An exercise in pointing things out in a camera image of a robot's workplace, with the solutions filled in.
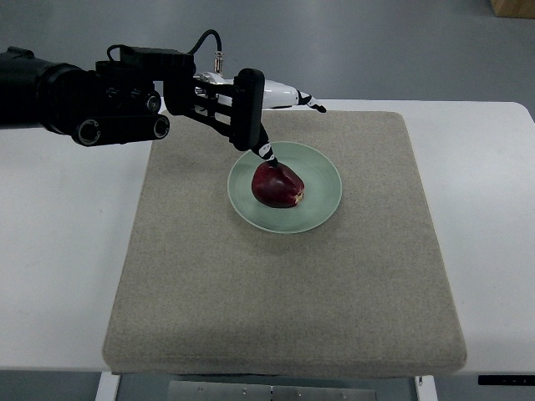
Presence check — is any black table control panel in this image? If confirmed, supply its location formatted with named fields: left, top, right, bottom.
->
left=477, top=375, right=535, bottom=387

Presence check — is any grey metal base plate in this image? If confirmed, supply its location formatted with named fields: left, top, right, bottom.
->
left=167, top=381, right=377, bottom=401

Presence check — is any white table leg left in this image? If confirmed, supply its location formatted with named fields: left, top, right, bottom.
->
left=94, top=372, right=120, bottom=401

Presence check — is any grey fabric cushion mat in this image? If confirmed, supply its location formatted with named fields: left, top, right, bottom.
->
left=102, top=111, right=467, bottom=378

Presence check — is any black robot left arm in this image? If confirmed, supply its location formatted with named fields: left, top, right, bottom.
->
left=1, top=45, right=326, bottom=165

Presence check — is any black ribbed near finger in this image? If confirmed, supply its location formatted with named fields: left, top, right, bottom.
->
left=230, top=69, right=278, bottom=167

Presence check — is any cardboard box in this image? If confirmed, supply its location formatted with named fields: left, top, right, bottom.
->
left=490, top=0, right=535, bottom=19

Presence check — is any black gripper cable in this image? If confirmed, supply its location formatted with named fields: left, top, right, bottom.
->
left=106, top=28, right=225, bottom=75

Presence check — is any white black-tipped far finger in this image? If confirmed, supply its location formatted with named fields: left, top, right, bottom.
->
left=262, top=80, right=327, bottom=113

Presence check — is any dark red apple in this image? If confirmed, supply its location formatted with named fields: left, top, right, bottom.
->
left=251, top=162, right=305, bottom=208

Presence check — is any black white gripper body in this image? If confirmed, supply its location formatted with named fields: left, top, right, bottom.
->
left=95, top=44, right=238, bottom=140

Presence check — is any white table leg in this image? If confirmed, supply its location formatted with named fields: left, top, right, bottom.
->
left=94, top=372, right=120, bottom=401
left=415, top=375, right=438, bottom=401

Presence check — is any white table leg right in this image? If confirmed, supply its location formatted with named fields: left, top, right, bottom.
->
left=415, top=375, right=438, bottom=401

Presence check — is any pale green round plate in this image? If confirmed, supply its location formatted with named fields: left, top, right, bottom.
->
left=227, top=141, right=342, bottom=234

